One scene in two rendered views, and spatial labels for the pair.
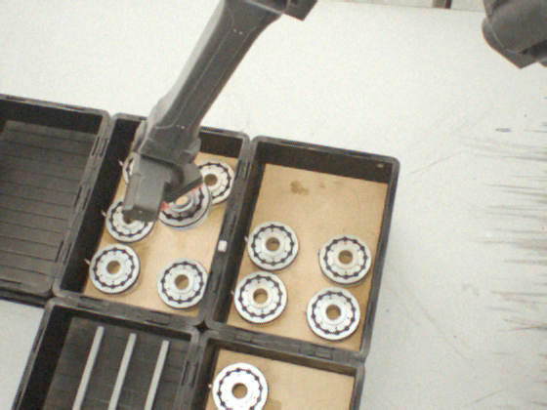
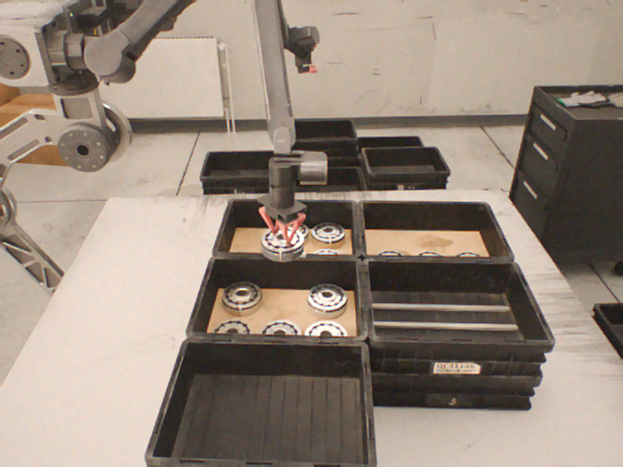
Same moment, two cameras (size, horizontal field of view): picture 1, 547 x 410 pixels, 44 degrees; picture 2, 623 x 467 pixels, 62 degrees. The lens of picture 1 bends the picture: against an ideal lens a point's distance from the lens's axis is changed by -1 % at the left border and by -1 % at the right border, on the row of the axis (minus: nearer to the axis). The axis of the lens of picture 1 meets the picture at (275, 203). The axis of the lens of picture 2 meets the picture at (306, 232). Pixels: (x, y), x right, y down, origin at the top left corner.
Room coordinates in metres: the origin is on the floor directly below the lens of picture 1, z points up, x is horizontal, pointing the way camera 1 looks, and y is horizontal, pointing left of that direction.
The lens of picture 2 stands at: (0.79, 1.16, 1.75)
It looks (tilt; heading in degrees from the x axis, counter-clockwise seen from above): 34 degrees down; 250
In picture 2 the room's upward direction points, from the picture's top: 1 degrees counter-clockwise
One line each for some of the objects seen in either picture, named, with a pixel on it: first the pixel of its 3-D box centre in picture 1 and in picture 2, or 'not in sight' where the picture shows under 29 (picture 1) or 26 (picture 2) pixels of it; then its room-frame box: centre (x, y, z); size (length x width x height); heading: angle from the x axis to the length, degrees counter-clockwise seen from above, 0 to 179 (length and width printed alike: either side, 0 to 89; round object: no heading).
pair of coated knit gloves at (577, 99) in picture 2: not in sight; (583, 98); (-1.28, -0.66, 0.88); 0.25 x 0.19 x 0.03; 161
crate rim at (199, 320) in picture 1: (155, 213); (281, 296); (0.52, 0.23, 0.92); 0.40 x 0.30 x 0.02; 157
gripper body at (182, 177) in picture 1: (163, 171); (282, 195); (0.49, 0.17, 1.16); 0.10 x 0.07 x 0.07; 112
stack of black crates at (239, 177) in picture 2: not in sight; (247, 202); (0.28, -1.16, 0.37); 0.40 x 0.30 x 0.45; 161
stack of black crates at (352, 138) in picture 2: not in sight; (320, 166); (-0.23, -1.41, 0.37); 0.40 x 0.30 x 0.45; 161
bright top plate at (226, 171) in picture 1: (211, 181); (241, 295); (0.60, 0.12, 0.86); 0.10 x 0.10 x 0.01
